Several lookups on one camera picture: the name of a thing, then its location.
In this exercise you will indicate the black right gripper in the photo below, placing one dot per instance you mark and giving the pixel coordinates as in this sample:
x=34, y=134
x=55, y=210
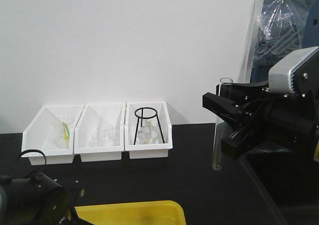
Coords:
x=255, y=115

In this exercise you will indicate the tall clear test tube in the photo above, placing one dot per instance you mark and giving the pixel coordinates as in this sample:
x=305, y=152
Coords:
x=219, y=125

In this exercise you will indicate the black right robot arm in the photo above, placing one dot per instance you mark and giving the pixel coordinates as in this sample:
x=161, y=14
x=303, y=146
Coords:
x=257, y=114

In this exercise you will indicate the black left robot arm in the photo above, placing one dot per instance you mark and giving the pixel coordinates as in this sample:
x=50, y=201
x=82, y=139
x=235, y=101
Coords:
x=36, y=199

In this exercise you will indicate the yellow plastic tray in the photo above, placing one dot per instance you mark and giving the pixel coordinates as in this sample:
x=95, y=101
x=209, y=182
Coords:
x=137, y=213

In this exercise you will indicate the black lab sink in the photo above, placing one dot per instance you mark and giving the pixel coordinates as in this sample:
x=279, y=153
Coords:
x=290, y=183

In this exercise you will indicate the white bin right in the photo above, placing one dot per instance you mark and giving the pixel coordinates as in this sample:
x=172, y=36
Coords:
x=145, y=151

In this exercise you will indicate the white bin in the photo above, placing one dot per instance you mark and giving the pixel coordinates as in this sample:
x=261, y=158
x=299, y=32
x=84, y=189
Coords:
x=39, y=135
x=95, y=117
x=145, y=151

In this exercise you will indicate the round glass flask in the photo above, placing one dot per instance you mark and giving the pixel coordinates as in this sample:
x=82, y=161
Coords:
x=147, y=134

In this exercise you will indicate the clear plastic bag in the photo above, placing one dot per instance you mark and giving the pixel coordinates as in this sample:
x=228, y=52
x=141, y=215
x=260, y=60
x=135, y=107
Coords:
x=281, y=30

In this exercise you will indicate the white bin middle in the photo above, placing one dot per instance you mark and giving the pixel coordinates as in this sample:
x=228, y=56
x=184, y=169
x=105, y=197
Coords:
x=95, y=117

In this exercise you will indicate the small clear beaker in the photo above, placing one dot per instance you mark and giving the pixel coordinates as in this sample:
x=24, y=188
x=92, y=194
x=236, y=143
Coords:
x=102, y=137

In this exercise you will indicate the glass beaker with yellow stick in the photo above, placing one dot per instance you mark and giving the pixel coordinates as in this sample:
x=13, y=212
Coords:
x=61, y=133

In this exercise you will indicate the white bin left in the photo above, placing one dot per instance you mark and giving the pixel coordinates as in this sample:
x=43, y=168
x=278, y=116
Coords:
x=39, y=135

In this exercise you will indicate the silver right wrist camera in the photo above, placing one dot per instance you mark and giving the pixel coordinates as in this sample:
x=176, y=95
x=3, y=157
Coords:
x=280, y=76

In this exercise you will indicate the black wire tripod stand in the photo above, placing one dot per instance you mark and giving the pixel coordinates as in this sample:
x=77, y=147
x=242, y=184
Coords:
x=147, y=113

